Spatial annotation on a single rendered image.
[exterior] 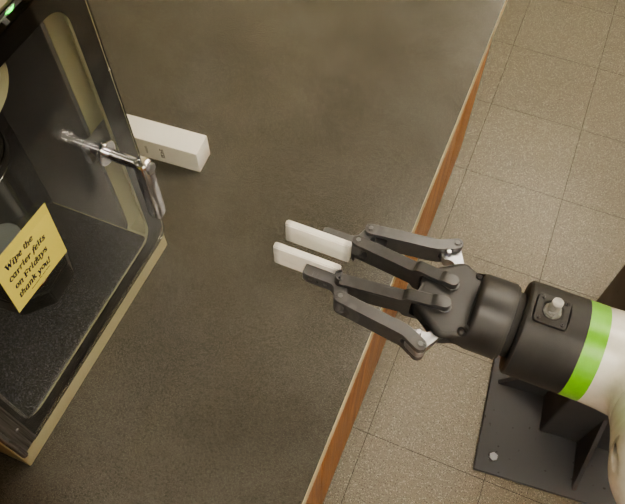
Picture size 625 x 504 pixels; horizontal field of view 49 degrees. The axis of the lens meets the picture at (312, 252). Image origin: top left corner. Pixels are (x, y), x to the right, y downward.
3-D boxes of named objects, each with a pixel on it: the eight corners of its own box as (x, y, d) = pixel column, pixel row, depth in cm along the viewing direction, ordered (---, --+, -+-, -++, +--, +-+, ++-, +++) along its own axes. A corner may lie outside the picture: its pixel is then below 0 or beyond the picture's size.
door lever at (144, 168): (130, 192, 76) (117, 210, 74) (109, 134, 68) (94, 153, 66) (172, 208, 75) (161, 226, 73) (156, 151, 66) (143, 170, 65)
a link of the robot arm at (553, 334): (544, 410, 66) (564, 330, 70) (586, 362, 56) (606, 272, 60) (482, 386, 67) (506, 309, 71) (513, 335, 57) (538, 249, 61)
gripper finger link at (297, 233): (349, 247, 67) (352, 241, 67) (284, 224, 68) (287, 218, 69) (348, 263, 70) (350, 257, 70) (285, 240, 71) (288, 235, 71)
